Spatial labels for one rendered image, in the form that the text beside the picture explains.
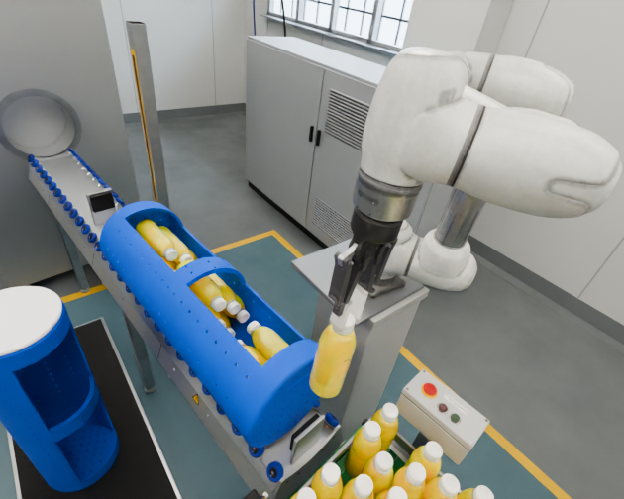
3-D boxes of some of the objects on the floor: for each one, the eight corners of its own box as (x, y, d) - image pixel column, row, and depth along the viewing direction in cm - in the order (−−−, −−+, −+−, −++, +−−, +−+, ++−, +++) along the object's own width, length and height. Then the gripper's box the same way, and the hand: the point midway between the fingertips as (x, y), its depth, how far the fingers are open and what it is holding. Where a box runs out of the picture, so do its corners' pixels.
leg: (153, 381, 209) (133, 303, 171) (156, 389, 206) (139, 311, 168) (142, 387, 205) (120, 309, 168) (147, 395, 202) (126, 317, 165)
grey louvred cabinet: (283, 177, 432) (294, 37, 346) (430, 284, 306) (504, 105, 220) (243, 186, 403) (243, 36, 316) (386, 309, 277) (453, 114, 190)
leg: (88, 286, 261) (62, 210, 223) (91, 291, 258) (66, 215, 220) (79, 290, 257) (52, 213, 220) (82, 294, 254) (54, 218, 217)
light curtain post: (179, 305, 256) (139, 21, 155) (183, 310, 253) (146, 23, 152) (171, 309, 253) (124, 21, 151) (175, 314, 249) (131, 23, 148)
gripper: (393, 187, 62) (359, 292, 75) (323, 209, 51) (297, 326, 65) (431, 208, 58) (386, 315, 71) (363, 236, 47) (326, 355, 61)
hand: (349, 307), depth 66 cm, fingers closed on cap, 4 cm apart
